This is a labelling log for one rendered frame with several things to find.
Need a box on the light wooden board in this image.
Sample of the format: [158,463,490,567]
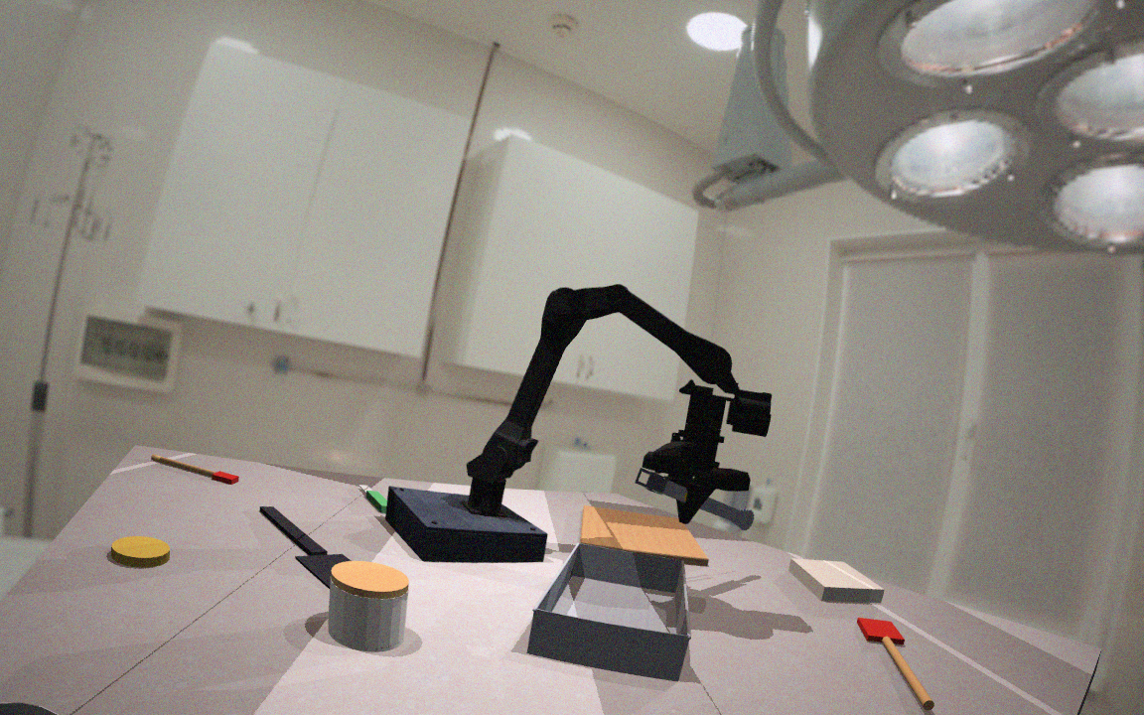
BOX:
[580,505,709,566]

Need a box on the yellow round disc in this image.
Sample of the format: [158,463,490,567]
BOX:
[111,537,170,569]

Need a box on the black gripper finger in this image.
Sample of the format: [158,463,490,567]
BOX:
[665,476,692,522]
[682,482,716,524]

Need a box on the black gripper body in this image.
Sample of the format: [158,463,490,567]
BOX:
[642,424,750,492]

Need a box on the grey cylindrical canister with orange lid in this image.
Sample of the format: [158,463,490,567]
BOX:
[328,561,410,652]

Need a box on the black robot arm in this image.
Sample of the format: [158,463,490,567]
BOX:
[462,284,772,518]

